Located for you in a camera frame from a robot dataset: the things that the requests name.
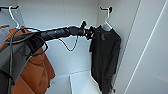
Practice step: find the white clothes hanger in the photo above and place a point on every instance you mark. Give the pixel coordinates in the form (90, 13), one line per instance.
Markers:
(14, 18)
(107, 23)

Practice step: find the black garment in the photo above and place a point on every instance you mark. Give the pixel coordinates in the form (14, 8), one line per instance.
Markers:
(105, 60)

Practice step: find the white wardrobe door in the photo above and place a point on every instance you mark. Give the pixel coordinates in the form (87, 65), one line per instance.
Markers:
(153, 50)

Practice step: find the white wardrobe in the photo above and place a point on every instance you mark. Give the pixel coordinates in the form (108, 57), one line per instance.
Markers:
(66, 13)

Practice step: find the orange garment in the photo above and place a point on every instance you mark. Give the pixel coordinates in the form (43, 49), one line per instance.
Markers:
(38, 73)

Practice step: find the black wall hook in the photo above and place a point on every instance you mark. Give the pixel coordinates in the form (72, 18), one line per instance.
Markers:
(106, 9)
(8, 7)

